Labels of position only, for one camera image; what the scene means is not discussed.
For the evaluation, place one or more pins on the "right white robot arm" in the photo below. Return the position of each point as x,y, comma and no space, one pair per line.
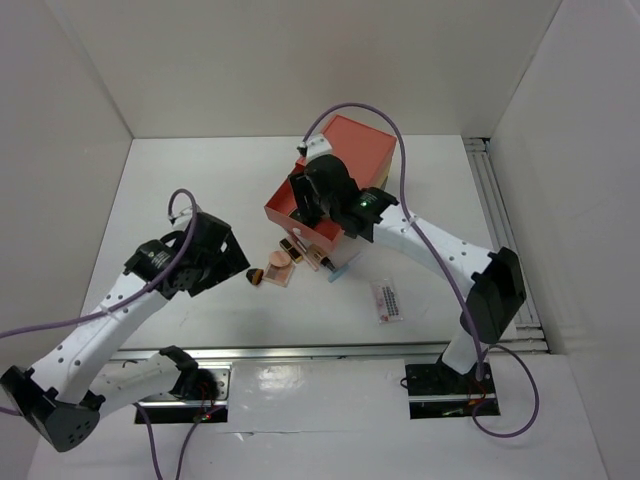
488,285

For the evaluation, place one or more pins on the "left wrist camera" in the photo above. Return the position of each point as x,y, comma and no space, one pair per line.
181,217

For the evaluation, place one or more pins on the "nail sticker packet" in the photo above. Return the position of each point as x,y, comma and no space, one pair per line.
386,301

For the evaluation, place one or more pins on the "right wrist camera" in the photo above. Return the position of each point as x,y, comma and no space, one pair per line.
315,146

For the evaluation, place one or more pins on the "black brown makeup brush head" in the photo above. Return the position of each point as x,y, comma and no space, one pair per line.
255,276

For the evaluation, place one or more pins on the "black gold lipstick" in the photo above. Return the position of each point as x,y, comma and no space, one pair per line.
293,252

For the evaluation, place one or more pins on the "pink lip liner pencil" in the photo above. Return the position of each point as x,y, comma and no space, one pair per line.
297,243

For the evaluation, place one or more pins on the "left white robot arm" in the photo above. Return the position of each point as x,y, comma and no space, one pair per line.
65,394

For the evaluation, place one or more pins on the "red top drawer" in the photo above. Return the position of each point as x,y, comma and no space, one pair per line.
285,205

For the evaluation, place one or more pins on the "BB cream bottle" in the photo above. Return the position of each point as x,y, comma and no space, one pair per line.
320,257

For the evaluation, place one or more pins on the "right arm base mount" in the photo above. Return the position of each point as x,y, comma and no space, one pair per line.
437,392

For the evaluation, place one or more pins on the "aluminium rail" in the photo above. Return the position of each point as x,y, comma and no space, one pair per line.
317,352
530,336

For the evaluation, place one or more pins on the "pink eyeshadow palette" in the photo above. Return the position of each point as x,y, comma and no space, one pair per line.
279,269

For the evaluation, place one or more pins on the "blue eyebrow razor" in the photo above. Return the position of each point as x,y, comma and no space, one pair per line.
340,271

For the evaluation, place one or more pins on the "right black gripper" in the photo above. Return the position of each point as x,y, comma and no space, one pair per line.
302,187

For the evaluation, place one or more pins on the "aluminium rail front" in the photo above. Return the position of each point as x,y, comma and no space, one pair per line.
317,352

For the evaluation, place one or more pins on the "aluminium rail right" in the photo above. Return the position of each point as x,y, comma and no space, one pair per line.
530,336

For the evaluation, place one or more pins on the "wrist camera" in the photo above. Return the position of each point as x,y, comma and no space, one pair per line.
181,217
315,146

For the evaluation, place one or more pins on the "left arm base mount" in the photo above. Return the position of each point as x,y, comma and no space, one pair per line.
200,400

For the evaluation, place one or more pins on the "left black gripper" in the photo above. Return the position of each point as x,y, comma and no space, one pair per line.
231,261

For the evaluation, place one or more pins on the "three-drawer organizer box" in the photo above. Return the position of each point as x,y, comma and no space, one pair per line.
367,153

